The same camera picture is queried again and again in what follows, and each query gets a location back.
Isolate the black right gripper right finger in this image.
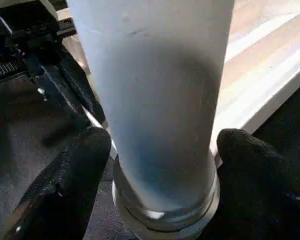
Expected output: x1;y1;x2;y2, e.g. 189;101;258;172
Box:
204;128;300;240

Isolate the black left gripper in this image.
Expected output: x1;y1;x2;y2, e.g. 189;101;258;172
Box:
0;0;87;121

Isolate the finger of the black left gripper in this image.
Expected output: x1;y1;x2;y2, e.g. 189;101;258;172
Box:
59;53;107;128

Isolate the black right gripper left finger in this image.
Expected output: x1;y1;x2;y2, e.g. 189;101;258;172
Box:
4;127;112;240

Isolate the white plastic table leg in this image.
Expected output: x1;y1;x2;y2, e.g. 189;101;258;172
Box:
66;0;235;226

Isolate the white plastic table top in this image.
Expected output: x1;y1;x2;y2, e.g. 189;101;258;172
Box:
56;0;300;240

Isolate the black work mat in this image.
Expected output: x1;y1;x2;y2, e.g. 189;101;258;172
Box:
0;74;300;240

